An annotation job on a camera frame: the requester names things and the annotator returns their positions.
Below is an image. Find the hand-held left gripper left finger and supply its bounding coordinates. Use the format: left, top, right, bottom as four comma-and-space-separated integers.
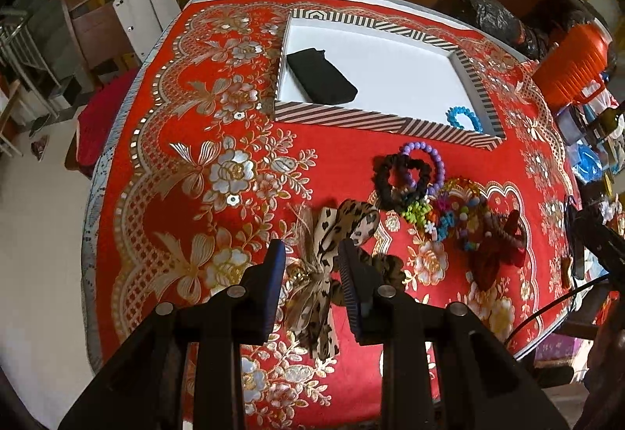
57, 238, 287, 430

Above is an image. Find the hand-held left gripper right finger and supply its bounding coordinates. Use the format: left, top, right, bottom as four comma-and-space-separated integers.
338, 238, 570, 430

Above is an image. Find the brown scrunchie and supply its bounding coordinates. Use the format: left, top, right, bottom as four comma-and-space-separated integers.
331, 248, 407, 310

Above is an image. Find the leopard print hair bow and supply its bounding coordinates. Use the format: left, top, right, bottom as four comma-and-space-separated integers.
284, 198, 381, 361

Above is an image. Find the black scrunchie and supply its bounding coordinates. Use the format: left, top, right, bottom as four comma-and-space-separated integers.
371, 153, 435, 212

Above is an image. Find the multicolour pompom hair tie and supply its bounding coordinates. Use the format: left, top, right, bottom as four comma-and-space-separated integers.
402, 195, 456, 243

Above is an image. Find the red hair bow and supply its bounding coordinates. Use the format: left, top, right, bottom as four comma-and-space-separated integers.
461, 209, 529, 292

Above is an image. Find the multicolour pompom bracelet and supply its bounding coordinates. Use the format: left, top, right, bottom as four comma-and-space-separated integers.
438, 178, 492, 253

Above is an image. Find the striped shallow box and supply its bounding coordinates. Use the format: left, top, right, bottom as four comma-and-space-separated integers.
272, 9, 507, 152

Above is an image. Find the red floral tablecloth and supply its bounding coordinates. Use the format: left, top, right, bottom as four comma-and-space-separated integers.
95, 0, 587, 430

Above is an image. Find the dark glass bottle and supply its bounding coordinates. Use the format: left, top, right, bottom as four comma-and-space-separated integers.
582, 102, 625, 138

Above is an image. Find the orange plastic basket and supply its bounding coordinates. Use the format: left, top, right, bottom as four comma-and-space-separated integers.
531, 18, 612, 111

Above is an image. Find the black cloth pouch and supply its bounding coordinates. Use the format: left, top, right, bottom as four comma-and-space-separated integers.
286, 48, 359, 106

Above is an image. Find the red seat cushion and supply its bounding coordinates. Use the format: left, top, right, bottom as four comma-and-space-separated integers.
65, 68, 143, 177

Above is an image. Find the black plastic bag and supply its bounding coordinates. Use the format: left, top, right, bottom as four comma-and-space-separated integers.
460, 0, 550, 61

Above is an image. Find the dark wooden chair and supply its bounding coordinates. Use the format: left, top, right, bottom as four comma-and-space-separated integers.
61, 0, 148, 86

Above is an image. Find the metal rack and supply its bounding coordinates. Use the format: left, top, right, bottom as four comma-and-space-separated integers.
0, 4, 65, 119

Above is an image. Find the black cable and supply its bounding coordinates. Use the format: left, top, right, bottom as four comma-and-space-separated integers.
502, 279, 612, 349

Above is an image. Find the purple bead bracelet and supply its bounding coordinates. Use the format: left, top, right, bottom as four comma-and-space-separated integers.
400, 141, 446, 197

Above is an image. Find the blue bead bracelet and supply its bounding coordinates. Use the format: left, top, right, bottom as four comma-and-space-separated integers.
446, 106, 484, 134

